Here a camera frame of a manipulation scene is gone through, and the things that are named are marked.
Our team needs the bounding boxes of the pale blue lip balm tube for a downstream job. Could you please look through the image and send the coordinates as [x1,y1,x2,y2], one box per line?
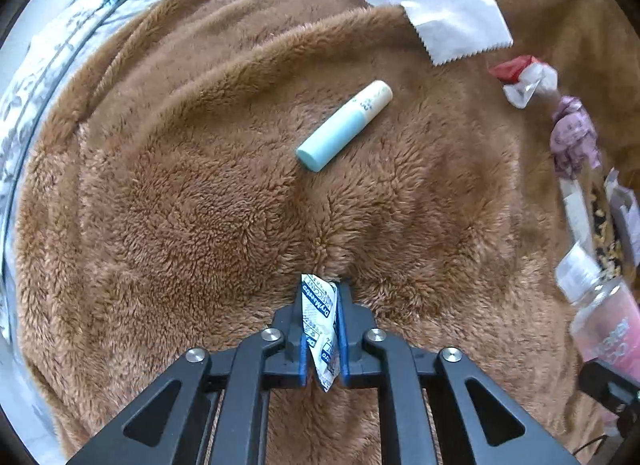
[296,80,394,172]

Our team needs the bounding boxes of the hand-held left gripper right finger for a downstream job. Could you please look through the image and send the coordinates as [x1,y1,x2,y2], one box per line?
[335,281,581,465]

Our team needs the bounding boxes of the pink plastic bottle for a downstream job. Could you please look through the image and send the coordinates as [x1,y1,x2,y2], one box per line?
[556,240,640,427]

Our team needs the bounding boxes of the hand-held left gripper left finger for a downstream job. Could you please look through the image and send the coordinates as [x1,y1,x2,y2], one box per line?
[65,287,308,465]

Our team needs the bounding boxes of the floral pillow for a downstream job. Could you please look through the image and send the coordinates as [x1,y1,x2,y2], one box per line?
[0,0,182,198]

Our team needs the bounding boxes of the clear plastic packet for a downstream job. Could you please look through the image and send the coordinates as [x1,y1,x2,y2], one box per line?
[559,174,597,257]

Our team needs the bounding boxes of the purple cardboard box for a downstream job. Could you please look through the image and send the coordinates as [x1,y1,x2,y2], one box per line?
[604,168,640,266]

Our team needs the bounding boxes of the red white crumpled wrapper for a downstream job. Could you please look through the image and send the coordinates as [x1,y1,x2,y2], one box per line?
[488,56,559,109]

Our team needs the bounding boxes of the brown fleece blanket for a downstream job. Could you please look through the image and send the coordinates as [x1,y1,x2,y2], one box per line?
[14,0,640,465]

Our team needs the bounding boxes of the purple wrapper ball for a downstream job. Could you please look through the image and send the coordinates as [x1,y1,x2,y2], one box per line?
[551,96,603,179]

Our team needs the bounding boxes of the white serrated paper wrapper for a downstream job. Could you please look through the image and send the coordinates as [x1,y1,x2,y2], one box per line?
[347,0,514,66]

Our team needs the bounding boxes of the white desiccant packet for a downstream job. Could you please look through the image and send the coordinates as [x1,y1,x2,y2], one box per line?
[299,272,342,394]

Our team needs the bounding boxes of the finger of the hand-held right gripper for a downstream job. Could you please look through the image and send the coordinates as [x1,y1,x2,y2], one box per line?
[579,359,640,441]

